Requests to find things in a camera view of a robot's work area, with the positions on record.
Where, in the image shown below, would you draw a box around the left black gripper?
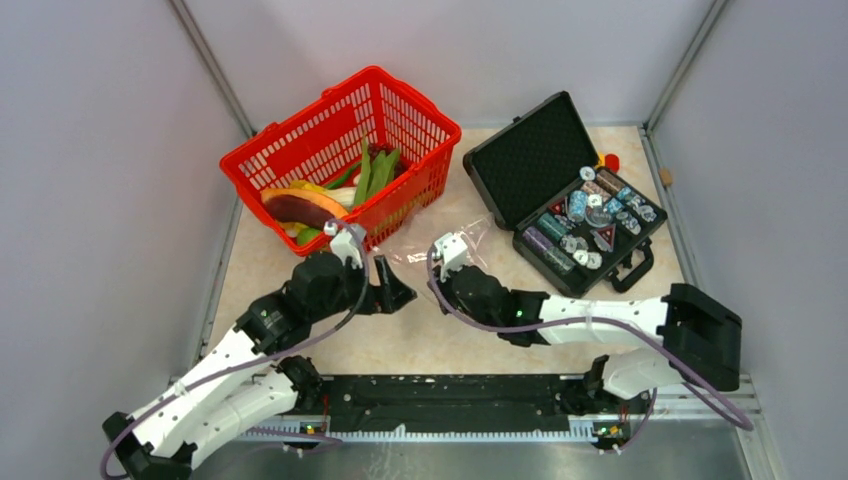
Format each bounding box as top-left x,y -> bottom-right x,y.
310,255 -> 416,323

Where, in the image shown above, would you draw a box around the clear zip top bag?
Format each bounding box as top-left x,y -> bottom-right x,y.
374,208 -> 495,270

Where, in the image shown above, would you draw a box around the orange toy steak slice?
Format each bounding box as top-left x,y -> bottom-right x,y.
260,188 -> 349,230

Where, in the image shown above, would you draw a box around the black poker chip case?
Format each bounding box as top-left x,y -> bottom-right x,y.
463,91 -> 668,297

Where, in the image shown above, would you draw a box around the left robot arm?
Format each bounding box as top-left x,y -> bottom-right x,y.
102,252 -> 417,479

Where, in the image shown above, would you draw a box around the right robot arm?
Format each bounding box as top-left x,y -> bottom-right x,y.
428,265 -> 742,412

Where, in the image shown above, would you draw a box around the yellow toy corn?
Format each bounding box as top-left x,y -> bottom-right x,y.
289,180 -> 327,194

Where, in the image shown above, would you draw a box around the green toy vegetable leaves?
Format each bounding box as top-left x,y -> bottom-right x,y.
323,142 -> 400,210

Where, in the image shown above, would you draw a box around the red round token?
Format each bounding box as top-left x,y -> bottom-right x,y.
603,153 -> 620,173

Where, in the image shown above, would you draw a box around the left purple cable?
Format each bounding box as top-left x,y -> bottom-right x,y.
99,221 -> 372,480

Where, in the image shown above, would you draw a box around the purple cable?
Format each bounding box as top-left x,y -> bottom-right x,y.
425,245 -> 755,455
99,221 -> 372,480

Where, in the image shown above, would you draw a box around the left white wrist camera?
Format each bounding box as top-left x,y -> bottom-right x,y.
323,219 -> 366,269

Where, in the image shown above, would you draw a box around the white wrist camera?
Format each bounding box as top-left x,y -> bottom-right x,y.
323,219 -> 366,269
433,233 -> 469,283

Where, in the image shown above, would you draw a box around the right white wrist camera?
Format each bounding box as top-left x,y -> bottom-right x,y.
433,233 -> 469,283

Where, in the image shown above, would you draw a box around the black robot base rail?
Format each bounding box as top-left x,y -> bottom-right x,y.
292,374 -> 648,434

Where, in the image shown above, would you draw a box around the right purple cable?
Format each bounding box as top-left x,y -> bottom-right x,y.
425,245 -> 755,455

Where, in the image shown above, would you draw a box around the small tan wall block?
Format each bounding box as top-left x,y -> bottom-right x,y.
658,168 -> 673,188

